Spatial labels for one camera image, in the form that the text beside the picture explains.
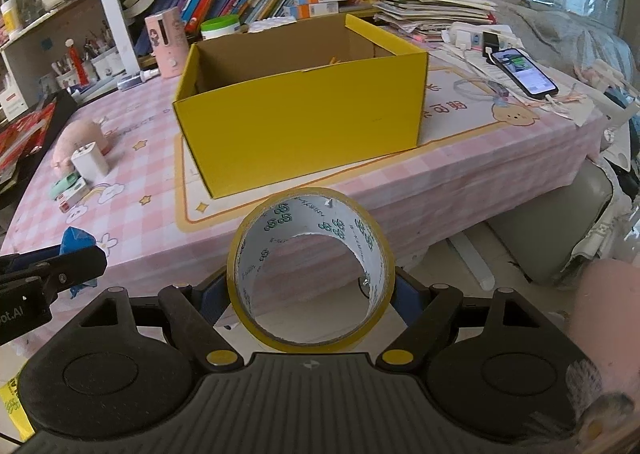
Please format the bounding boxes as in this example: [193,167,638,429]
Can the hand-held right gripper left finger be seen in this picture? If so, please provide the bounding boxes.
[50,269,240,376]

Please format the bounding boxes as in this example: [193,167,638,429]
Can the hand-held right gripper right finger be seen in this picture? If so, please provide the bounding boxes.
[375,268,567,376]

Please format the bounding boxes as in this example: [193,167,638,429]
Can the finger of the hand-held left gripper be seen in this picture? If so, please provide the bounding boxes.
[42,245,109,296]

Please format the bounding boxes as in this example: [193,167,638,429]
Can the blue plastic wrapper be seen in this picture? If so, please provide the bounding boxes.
[60,227,101,296]

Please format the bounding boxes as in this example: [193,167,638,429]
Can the yellow packing tape roll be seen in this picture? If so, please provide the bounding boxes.
[226,187,397,354]

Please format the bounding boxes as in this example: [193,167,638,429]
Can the white charger plug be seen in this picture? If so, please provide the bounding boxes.
[70,141,110,182]

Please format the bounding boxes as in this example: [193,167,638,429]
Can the yellow cardboard box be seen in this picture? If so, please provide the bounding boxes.
[172,13,430,199]

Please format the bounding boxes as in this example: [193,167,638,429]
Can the small white carton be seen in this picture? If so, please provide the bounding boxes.
[56,183,92,212]

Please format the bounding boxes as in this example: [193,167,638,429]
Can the yellow plastic bag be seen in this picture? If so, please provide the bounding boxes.
[0,374,33,440]

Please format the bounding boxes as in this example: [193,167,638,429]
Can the pink pig plush toy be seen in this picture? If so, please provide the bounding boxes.
[50,118,112,170]

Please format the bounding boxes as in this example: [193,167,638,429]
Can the pile of red foil packets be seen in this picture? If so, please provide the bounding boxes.
[0,102,56,170]

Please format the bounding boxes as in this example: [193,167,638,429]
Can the grey padded chair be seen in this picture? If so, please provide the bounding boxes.
[487,164,616,285]

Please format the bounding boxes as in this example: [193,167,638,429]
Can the white drinking straws box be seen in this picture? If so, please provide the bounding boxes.
[0,84,28,117]

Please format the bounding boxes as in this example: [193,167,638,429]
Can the small spray bottle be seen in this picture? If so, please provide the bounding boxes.
[117,67,161,91]

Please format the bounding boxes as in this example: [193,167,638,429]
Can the red tassel ornament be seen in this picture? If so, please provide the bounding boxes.
[66,38,82,86]

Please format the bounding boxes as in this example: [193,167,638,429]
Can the person's pink fleece clothing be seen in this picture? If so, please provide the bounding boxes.
[565,258,640,454]

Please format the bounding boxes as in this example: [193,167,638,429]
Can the white pen holder cups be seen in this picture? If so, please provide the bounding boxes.
[50,22,118,72]

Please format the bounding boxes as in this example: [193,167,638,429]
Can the white low shelf unit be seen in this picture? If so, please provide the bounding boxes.
[0,0,126,115]

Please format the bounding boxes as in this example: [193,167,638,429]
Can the pink humidifier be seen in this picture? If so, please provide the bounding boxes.
[145,7,190,79]

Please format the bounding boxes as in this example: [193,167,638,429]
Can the smartphone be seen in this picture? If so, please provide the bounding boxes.
[490,48,560,98]

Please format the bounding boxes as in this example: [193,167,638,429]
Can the white jar yellow label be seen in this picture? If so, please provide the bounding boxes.
[0,0,23,32]

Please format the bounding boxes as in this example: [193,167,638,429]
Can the white power strip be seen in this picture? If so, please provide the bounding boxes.
[442,22,516,51]

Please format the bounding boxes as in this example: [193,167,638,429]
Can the white jar green lid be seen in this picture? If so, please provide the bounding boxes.
[200,16,242,41]

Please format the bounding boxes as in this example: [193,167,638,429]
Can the white ribbed pouch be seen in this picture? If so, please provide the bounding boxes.
[247,17,296,32]

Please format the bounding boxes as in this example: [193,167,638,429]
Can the stack of papers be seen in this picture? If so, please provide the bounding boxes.
[372,0,498,35]

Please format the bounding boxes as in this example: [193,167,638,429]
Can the grey blanket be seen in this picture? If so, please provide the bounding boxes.
[492,0,640,100]

